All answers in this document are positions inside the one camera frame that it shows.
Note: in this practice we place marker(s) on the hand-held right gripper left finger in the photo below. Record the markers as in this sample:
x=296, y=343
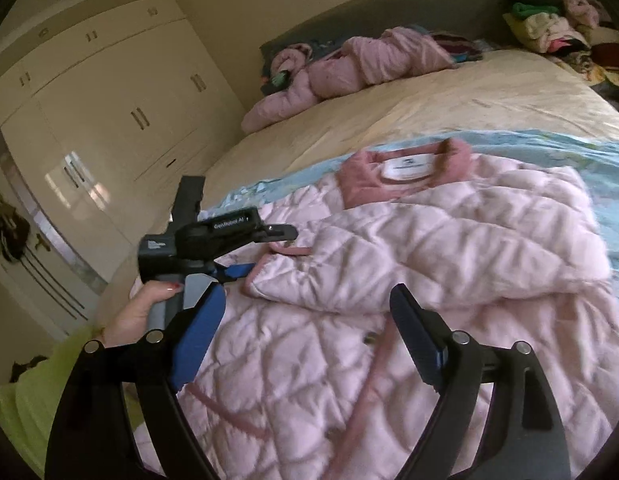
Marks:
x=199, y=335

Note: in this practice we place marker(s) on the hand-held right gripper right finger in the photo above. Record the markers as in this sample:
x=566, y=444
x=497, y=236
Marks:
x=414, y=330

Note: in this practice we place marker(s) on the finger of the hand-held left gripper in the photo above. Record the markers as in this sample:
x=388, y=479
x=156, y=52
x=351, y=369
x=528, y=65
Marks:
x=277, y=232
x=234, y=271

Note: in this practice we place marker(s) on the pink quilted blanket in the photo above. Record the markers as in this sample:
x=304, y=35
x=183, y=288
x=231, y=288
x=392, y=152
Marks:
x=389, y=240

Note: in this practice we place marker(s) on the pile of folded clothes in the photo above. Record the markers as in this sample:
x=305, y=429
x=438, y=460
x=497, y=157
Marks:
x=544, y=25

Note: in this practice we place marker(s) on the person's left hand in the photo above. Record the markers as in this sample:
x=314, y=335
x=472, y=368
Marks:
x=134, y=315

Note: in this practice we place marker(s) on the glossy sliding door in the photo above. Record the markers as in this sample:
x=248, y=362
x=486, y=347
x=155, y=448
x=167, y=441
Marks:
x=19, y=240

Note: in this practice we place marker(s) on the bed with cream sheet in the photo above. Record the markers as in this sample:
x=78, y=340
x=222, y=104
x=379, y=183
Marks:
x=389, y=105

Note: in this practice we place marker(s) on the cream wardrobe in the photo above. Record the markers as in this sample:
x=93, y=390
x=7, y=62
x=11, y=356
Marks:
x=114, y=85

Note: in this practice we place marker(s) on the pink crumpled comforter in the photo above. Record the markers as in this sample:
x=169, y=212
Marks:
x=349, y=70

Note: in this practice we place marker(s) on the blue printed blanket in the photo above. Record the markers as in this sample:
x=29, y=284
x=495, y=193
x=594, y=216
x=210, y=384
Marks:
x=564, y=152

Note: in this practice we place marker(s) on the grey headboard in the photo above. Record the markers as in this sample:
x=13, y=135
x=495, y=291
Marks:
x=389, y=5

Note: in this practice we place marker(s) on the dark striped cloth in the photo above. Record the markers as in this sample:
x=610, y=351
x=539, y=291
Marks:
x=459, y=44

